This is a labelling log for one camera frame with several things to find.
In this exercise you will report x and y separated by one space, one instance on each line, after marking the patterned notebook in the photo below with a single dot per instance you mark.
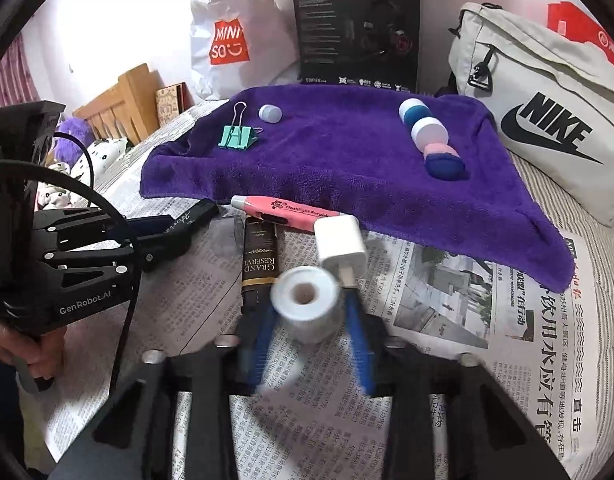
172 105

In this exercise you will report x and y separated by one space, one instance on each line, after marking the white dotted pillow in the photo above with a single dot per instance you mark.
102 155

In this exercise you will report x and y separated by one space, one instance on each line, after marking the pink checkered curtain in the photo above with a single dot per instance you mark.
22 75

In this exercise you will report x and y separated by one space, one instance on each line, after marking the dark brown chocolate bar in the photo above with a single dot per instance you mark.
259 260

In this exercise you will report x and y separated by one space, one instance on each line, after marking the white tape roll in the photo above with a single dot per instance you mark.
307 310

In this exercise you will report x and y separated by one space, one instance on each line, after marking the white charger plug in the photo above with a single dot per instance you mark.
339 245

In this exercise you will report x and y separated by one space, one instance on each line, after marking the newspaper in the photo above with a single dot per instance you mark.
437 320

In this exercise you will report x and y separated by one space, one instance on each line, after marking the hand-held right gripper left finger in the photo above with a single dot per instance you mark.
259 350

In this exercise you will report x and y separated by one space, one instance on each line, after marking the grey waist bag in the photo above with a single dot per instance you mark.
527 75

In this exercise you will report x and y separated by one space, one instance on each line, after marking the white plastic shopping bag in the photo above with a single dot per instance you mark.
257 10

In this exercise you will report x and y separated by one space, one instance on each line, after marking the purple plush toy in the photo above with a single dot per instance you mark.
72 137

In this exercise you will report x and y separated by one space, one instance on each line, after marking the pink flashlight pen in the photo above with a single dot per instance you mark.
287 210

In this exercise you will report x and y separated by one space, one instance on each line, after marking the black headset box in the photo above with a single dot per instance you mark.
337 35

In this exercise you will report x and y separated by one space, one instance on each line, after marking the mint green binder clip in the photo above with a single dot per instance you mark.
234 137

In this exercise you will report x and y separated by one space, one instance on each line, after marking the black tube with script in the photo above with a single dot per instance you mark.
197 212

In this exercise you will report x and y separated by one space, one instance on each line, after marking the wooden headboard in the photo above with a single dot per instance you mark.
122 100

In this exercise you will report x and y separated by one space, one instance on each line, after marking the purple towel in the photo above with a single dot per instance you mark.
337 160

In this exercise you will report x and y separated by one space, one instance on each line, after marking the white bottle cap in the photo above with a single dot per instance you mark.
270 113

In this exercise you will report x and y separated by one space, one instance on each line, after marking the person's left hand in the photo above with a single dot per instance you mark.
47 355

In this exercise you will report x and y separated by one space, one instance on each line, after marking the white and pink jar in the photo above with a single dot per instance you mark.
429 132

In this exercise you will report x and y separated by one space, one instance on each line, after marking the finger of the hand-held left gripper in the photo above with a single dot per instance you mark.
162 252
147 226

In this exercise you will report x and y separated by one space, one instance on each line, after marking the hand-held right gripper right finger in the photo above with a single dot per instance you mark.
359 345

